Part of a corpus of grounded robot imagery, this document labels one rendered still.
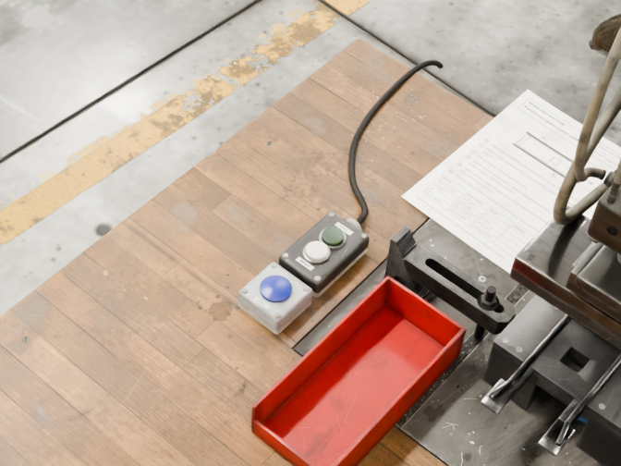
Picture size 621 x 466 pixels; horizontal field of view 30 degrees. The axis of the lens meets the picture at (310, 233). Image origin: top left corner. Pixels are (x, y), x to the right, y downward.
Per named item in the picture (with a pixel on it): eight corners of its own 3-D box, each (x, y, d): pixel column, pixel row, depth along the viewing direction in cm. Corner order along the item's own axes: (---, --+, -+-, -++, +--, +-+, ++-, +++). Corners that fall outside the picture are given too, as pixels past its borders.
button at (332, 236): (316, 245, 151) (317, 235, 149) (330, 232, 152) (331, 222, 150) (333, 257, 149) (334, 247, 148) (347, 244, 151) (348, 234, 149)
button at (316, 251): (299, 259, 149) (300, 250, 147) (314, 246, 150) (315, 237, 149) (317, 271, 148) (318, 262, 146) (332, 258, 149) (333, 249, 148)
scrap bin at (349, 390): (250, 432, 135) (251, 405, 130) (383, 302, 147) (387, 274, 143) (330, 495, 130) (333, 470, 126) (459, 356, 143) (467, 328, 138)
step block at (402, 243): (383, 282, 149) (390, 239, 143) (397, 268, 151) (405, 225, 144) (423, 309, 147) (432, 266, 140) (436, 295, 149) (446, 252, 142)
